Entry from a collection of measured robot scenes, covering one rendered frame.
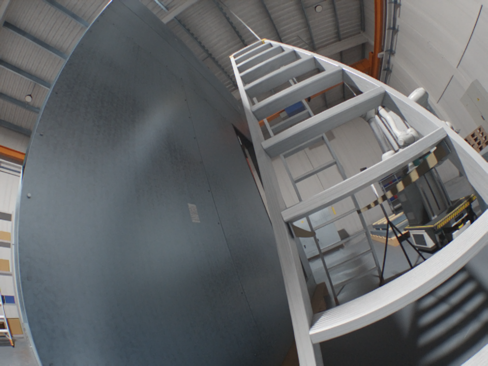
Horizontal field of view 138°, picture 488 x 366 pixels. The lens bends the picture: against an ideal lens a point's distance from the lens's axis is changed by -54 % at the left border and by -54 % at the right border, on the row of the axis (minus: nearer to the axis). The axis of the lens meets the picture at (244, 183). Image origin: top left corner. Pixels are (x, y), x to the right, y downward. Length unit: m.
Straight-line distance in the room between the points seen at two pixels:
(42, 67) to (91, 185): 8.56
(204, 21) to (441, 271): 8.03
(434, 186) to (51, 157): 2.85
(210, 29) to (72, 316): 8.20
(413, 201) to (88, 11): 8.89
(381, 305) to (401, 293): 0.03
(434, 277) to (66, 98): 0.94
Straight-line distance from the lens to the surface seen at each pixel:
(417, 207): 2.58
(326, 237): 7.56
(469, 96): 7.47
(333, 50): 10.31
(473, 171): 0.53
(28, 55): 9.05
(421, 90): 2.07
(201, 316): 0.70
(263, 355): 1.02
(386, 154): 2.12
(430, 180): 2.59
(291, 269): 0.35
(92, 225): 0.54
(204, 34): 8.25
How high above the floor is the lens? 0.77
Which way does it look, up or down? 22 degrees up
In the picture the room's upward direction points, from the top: 20 degrees counter-clockwise
